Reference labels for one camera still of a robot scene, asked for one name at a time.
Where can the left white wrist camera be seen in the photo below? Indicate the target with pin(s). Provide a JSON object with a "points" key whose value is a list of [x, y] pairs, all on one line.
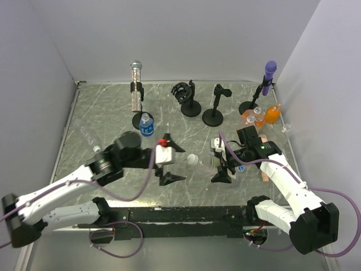
{"points": [[165, 153]]}

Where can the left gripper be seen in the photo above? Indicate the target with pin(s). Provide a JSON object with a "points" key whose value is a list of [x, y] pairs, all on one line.
{"points": [[166, 178]]}

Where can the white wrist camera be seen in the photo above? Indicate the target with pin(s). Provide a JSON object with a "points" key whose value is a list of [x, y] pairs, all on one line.
{"points": [[217, 145], [165, 153]]}

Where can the black purple microphone stand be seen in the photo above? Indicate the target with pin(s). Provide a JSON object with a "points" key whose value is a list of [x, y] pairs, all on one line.
{"points": [[251, 104]]}

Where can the orange square bottle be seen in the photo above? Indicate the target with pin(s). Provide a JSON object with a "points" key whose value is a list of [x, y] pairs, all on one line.
{"points": [[259, 116]]}

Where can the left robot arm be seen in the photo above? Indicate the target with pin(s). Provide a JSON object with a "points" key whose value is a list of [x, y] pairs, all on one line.
{"points": [[28, 216]]}

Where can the blue label water bottle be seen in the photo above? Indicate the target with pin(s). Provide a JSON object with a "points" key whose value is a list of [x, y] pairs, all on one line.
{"points": [[146, 126]]}

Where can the white tea bottle cap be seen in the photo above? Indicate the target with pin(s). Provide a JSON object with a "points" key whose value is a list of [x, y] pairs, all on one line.
{"points": [[192, 160]]}

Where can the pink beige microphone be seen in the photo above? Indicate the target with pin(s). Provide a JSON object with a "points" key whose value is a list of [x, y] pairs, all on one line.
{"points": [[265, 177]]}

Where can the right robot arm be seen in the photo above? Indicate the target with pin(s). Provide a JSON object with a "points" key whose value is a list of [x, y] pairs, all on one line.
{"points": [[310, 222]]}

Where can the clear capless bottle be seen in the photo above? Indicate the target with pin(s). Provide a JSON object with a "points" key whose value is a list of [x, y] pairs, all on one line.
{"points": [[287, 131]]}

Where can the black empty clip stand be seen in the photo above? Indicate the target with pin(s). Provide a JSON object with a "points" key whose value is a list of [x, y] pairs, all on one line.
{"points": [[213, 117]]}

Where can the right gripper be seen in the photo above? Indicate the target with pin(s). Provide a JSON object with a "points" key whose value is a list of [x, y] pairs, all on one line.
{"points": [[222, 176]]}

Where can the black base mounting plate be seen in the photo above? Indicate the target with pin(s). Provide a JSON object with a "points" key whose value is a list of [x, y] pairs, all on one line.
{"points": [[172, 222]]}

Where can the black shock mount stand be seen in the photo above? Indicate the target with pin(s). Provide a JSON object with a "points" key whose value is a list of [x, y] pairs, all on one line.
{"points": [[184, 94]]}

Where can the glitter silver microphone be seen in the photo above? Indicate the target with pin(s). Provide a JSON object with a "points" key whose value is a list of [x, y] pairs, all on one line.
{"points": [[136, 67]]}

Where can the black glitter microphone stand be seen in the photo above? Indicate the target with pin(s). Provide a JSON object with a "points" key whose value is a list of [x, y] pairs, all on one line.
{"points": [[138, 115]]}

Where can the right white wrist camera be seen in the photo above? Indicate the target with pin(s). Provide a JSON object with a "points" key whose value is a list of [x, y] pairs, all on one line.
{"points": [[217, 145]]}

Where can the clear white-capped tea bottle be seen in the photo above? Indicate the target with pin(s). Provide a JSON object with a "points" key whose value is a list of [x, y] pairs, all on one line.
{"points": [[207, 166]]}

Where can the orange round bottle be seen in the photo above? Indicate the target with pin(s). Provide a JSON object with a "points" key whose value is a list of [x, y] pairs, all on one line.
{"points": [[273, 113]]}

